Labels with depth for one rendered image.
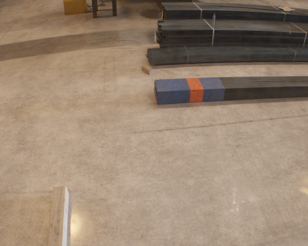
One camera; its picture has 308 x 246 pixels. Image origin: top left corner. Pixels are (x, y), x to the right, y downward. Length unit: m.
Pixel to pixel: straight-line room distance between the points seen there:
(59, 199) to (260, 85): 2.38
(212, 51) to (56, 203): 2.76
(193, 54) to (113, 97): 1.24
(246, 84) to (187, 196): 1.55
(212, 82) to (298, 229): 1.79
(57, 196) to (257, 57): 3.17
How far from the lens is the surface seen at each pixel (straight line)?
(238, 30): 4.07
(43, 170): 2.43
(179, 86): 2.96
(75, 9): 6.33
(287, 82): 3.48
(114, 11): 5.85
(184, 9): 4.41
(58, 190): 2.12
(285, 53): 4.32
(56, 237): 1.90
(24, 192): 2.34
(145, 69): 3.52
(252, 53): 4.03
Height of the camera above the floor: 1.70
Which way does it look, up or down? 39 degrees down
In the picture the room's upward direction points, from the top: straight up
